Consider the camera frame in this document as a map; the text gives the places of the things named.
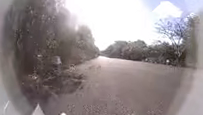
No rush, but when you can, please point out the row of distant trees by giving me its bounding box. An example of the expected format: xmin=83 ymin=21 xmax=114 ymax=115
xmin=100 ymin=37 xmax=188 ymax=68

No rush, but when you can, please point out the bare branched tree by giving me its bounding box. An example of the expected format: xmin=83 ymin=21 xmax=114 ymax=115
xmin=152 ymin=12 xmax=198 ymax=67

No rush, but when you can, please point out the leaf-littered dirt verge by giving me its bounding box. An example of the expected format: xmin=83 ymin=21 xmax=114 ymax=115
xmin=18 ymin=57 xmax=88 ymax=104

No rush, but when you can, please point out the grey asphalt road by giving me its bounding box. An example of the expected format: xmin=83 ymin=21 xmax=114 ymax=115
xmin=39 ymin=52 xmax=198 ymax=115

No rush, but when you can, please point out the row of roadside trees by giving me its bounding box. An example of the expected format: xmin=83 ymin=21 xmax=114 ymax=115
xmin=3 ymin=0 xmax=104 ymax=77

